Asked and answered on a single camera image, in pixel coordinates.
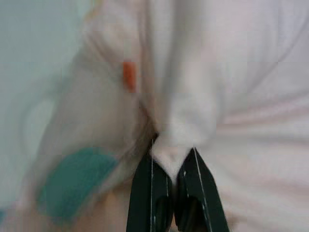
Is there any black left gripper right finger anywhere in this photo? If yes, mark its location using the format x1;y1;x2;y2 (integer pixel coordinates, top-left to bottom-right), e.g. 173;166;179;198
173;147;230;232

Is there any pink patterned pillow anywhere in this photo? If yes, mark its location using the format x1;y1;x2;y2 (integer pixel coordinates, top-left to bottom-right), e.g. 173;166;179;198
21;0;309;232

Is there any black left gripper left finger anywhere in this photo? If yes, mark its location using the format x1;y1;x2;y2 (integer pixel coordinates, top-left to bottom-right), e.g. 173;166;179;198
126;139;173;232

